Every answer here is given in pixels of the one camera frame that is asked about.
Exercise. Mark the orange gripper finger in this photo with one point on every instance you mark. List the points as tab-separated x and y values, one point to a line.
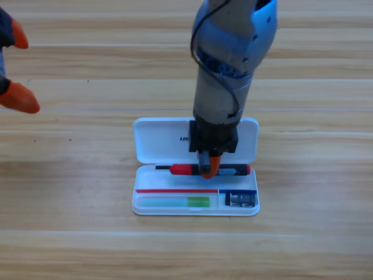
20	99
215	166
20	39

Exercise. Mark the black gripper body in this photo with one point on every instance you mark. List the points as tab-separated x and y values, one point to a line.
214	138
6	32

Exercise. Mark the black marker with red cap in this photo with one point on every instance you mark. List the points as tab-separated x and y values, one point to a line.
183	169

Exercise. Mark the green and white glue stick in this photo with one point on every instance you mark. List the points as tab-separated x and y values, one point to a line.
198	202

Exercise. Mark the black eraser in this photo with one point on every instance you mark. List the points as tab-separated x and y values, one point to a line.
240	199

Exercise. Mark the white Unitree pencil case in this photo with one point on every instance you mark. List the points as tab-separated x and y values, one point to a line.
163	140

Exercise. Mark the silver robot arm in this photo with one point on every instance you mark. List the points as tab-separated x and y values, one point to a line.
212	93

